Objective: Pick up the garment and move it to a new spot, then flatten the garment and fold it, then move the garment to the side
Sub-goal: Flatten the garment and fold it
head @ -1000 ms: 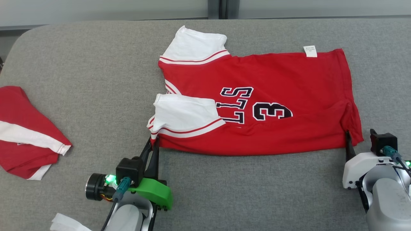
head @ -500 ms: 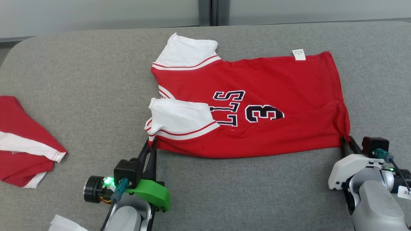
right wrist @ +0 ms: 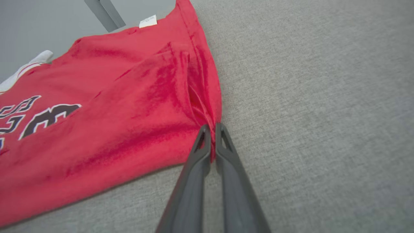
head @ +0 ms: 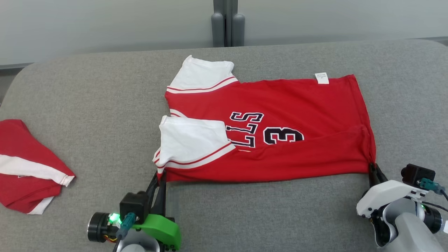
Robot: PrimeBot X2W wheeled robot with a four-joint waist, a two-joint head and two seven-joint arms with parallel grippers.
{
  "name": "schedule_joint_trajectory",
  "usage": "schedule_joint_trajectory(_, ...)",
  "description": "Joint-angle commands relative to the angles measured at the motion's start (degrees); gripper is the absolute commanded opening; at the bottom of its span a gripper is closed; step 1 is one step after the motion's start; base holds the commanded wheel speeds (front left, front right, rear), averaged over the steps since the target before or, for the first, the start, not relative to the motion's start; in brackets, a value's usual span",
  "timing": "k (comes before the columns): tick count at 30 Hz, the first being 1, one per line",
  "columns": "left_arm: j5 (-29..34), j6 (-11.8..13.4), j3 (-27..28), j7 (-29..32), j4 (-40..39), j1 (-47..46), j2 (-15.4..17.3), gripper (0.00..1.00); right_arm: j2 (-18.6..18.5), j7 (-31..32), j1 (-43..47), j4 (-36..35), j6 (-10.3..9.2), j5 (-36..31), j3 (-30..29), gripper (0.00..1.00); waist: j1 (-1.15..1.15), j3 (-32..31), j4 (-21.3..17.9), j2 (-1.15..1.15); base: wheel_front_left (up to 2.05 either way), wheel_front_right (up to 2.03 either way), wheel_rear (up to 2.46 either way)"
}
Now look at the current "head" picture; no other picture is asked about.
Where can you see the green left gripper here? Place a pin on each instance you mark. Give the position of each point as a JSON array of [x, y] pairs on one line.
[[164, 229]]

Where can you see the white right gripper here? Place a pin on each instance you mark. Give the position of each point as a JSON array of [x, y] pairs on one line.
[[385, 194]]

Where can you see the red basketball jersey white sleeves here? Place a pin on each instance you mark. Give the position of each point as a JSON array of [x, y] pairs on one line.
[[297, 105]]

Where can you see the red shorts with white stripe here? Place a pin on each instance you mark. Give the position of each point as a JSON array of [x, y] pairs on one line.
[[21, 140]]

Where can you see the grey fabric sofa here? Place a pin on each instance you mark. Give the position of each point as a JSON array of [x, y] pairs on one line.
[[87, 105]]

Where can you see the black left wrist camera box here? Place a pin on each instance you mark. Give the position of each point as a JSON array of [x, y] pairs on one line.
[[134, 206]]

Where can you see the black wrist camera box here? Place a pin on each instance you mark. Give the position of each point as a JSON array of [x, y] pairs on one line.
[[134, 206], [416, 173]]

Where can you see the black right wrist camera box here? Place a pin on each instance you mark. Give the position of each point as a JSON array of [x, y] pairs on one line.
[[416, 173]]

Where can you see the grey partition post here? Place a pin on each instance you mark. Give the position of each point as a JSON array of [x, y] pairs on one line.
[[227, 24]]

